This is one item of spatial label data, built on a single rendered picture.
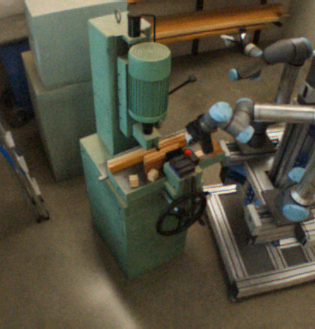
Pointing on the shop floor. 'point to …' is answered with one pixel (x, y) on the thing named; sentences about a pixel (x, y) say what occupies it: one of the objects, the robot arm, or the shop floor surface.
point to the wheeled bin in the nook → (14, 65)
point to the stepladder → (18, 167)
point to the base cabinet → (132, 230)
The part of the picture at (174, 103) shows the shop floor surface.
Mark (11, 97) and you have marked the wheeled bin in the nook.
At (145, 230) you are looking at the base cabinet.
